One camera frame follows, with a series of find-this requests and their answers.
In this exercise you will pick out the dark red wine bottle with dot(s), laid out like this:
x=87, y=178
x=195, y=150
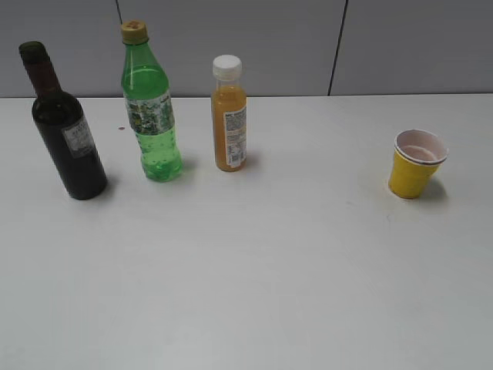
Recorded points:
x=62, y=124

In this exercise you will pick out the green plastic soda bottle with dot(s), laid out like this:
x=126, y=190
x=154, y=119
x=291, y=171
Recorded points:
x=145, y=87

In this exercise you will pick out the yellow paper cup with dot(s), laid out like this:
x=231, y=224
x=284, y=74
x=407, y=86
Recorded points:
x=417, y=156

